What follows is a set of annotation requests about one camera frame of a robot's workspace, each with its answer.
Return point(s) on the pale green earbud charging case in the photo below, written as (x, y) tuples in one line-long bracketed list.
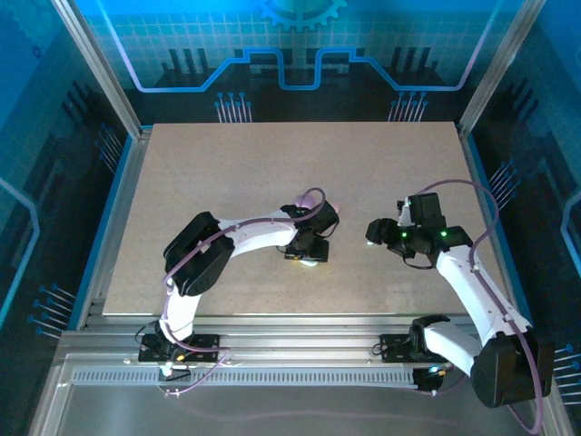
[(311, 264)]

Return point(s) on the pink earbud charging case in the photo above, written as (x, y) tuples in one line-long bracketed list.
[(336, 207)]

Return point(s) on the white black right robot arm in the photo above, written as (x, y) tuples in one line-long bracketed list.
[(476, 290)]

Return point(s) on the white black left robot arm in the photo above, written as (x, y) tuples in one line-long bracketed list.
[(258, 234)]

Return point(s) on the aluminium base beam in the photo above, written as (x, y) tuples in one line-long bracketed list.
[(295, 345)]

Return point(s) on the black electronics box with LEDs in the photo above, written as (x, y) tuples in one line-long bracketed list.
[(426, 381)]

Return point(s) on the grey metal front panel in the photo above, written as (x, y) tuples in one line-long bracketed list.
[(295, 409)]

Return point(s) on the blue table side trim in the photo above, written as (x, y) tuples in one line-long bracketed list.
[(110, 204)]

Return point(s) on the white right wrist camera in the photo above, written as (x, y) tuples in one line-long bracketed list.
[(404, 213)]

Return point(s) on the aluminium table edge rail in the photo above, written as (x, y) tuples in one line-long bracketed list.
[(295, 323)]

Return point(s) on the aluminium table side rail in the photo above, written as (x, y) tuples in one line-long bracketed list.
[(467, 150), (117, 227)]

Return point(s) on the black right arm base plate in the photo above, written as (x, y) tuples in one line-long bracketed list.
[(392, 347)]

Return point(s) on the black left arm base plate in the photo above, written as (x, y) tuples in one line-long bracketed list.
[(204, 358)]

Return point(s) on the aluminium frame post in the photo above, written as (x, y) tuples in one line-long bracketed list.
[(101, 68), (497, 68)]

